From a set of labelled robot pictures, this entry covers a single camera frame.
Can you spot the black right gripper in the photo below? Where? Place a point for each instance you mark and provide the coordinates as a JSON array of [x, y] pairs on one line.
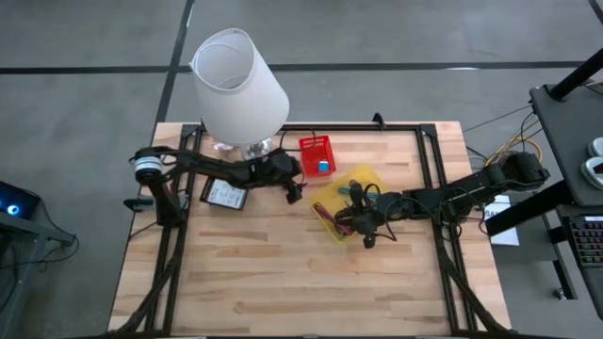
[[377, 212]]

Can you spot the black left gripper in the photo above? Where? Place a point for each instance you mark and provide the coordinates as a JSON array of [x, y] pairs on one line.
[[282, 167]]

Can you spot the small blue white cube charger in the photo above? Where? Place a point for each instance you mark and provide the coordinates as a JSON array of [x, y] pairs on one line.
[[323, 166]]

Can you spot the white booklet with figure print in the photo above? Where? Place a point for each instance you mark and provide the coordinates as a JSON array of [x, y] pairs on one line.
[[226, 194]]

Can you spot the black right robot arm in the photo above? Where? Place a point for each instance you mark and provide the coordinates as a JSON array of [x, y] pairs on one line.
[[471, 188]]

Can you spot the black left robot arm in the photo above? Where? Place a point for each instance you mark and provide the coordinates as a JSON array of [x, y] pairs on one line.
[[216, 167]]

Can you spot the yellow translucent plastic bin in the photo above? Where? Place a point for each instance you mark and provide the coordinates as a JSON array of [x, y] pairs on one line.
[[325, 195]]

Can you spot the red plastic mesh basket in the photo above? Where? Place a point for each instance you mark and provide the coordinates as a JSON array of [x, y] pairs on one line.
[[313, 150]]

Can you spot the small clear plastic wrap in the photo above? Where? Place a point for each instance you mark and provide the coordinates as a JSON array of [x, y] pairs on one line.
[[223, 147]]

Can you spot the white shade chrome table lamp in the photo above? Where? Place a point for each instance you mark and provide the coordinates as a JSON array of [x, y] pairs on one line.
[[235, 94]]

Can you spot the black clamp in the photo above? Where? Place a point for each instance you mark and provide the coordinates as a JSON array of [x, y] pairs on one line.
[[378, 120]]

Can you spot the white paper sheet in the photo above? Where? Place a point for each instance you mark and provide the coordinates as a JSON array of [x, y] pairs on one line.
[[506, 237]]

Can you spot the black desk leg bar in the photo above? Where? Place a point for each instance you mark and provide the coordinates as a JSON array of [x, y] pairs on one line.
[[527, 212]]

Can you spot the desk castor wheel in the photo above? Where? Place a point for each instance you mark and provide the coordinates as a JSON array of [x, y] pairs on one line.
[[559, 294]]

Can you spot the black side desk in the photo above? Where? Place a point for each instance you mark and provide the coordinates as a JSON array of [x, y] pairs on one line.
[[565, 141]]

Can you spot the backlit black keyboard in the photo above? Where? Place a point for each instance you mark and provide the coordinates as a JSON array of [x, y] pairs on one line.
[[589, 240]]

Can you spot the white device with black patch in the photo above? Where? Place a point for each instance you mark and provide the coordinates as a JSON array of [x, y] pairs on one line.
[[592, 174]]

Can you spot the white rounded device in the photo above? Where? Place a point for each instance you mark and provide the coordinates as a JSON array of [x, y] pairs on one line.
[[597, 147]]

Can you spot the black keyboard tray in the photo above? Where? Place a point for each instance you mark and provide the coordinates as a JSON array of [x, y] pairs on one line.
[[594, 292]]

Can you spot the grey metal stand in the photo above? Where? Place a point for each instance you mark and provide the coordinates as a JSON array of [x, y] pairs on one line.
[[28, 226]]

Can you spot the black monitor pole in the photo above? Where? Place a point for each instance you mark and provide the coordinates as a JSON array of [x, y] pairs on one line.
[[575, 77]]

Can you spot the computer case with blue light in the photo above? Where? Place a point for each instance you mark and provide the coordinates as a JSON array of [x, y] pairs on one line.
[[19, 202]]

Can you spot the black aluminium table frame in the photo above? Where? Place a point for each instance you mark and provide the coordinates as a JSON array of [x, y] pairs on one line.
[[339, 127]]

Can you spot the small black bracket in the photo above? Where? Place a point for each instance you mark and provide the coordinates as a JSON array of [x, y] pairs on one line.
[[139, 204]]

